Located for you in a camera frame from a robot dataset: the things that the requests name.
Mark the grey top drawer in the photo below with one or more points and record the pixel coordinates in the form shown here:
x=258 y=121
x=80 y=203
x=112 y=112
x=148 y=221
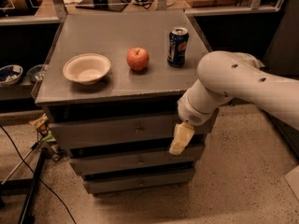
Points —
x=117 y=130

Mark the black metal stand leg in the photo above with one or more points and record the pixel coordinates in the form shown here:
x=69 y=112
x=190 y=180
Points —
x=25 y=216

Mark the blue pepsi can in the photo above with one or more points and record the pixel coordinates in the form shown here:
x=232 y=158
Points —
x=178 y=40

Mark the crumpled snack bag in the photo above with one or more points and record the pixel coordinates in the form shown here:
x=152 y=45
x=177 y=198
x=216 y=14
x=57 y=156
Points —
x=45 y=138

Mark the grey drawer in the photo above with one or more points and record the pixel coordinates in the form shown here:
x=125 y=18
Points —
x=117 y=130
x=133 y=160
x=139 y=181

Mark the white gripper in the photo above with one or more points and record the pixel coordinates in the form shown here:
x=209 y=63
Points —
x=189 y=113

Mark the grey middle drawer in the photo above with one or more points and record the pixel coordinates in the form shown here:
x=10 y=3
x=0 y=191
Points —
x=133 y=160

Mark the grey bottom drawer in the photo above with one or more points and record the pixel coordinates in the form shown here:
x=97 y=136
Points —
x=139 y=181

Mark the grey drawer cabinet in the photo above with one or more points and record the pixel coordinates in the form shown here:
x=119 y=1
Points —
x=123 y=92

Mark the white paper bowl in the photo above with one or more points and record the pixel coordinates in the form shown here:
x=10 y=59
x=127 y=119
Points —
x=86 y=69

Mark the small grey bowl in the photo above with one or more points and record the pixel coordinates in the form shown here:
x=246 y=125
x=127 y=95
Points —
x=37 y=72

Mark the black monitor stand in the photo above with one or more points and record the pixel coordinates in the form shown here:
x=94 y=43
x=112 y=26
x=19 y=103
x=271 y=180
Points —
x=104 y=5

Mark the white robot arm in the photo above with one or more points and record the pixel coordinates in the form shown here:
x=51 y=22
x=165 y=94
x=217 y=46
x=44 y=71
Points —
x=223 y=76

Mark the red apple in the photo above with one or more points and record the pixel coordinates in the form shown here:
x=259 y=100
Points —
x=138 y=59

